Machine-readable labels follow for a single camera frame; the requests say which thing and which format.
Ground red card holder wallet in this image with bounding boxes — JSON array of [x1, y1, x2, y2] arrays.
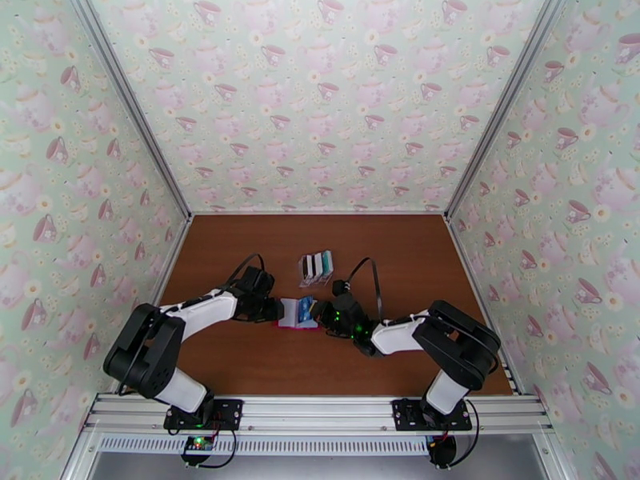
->
[[276, 296, 322, 333]]

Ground clear acrylic card stand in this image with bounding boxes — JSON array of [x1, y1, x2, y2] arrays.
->
[[298, 250, 334, 289]]

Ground controller board with green light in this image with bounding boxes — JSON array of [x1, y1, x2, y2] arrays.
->
[[181, 435, 217, 468]]

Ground aluminium front mounting rail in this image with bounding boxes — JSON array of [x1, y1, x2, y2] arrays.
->
[[82, 394, 554, 436]]

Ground aluminium left side rail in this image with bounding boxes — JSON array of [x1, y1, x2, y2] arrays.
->
[[112, 215, 195, 394]]

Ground aluminium back rail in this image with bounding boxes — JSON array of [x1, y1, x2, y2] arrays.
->
[[191, 209, 447, 217]]

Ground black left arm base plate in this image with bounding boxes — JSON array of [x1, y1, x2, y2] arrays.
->
[[163, 398, 245, 431]]

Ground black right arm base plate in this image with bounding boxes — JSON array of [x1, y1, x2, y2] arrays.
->
[[391, 398, 474, 431]]

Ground white perforated cable tray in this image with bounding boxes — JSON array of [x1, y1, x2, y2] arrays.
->
[[97, 435, 432, 456]]

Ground aluminium right side rail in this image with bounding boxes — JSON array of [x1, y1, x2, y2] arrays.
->
[[443, 215, 521, 396]]

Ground black left base cable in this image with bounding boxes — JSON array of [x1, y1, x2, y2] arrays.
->
[[195, 427, 238, 469]]

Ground black base cable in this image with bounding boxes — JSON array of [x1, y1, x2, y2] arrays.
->
[[450, 399, 481, 468], [195, 427, 238, 469]]

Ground black right base cable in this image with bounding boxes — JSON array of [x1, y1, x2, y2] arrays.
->
[[450, 399, 481, 468]]

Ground aluminium left corner post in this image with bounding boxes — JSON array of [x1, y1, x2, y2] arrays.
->
[[67, 0, 195, 221]]

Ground aluminium corner post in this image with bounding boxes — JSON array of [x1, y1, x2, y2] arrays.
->
[[67, 0, 195, 221], [443, 0, 571, 221]]

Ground aluminium right corner post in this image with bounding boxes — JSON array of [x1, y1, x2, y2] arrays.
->
[[443, 0, 571, 221]]

